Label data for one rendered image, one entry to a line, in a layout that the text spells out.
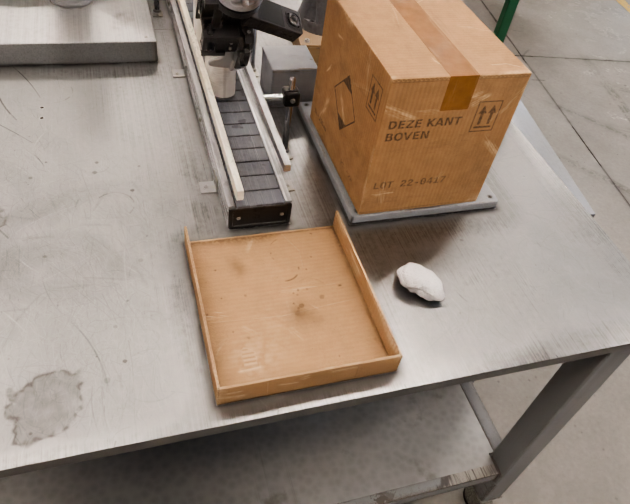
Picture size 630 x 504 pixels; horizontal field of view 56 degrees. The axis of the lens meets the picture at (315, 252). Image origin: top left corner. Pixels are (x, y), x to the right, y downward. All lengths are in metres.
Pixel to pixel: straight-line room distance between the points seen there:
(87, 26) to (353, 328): 0.92
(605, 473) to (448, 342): 1.13
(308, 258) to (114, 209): 0.34
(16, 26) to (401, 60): 0.88
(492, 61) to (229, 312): 0.56
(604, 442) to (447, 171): 1.20
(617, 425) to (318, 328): 1.37
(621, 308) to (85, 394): 0.85
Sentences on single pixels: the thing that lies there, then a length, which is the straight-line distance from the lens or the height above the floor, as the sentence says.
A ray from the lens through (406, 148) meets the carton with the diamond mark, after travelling 0.99.
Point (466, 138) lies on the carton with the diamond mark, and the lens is 1.04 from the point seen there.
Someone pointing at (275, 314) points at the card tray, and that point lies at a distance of 0.91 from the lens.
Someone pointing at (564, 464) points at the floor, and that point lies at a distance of 1.95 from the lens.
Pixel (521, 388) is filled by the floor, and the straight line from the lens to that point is 2.03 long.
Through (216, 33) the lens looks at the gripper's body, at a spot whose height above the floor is 1.10.
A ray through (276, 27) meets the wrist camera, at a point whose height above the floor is 1.11.
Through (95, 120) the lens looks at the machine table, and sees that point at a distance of 1.27.
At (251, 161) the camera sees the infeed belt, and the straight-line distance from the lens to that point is 1.09.
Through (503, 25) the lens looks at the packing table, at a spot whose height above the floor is 0.26.
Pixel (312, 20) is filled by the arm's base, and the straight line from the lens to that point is 1.53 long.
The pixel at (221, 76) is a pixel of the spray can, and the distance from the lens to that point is 1.21.
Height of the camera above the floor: 1.55
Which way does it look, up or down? 46 degrees down
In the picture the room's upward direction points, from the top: 11 degrees clockwise
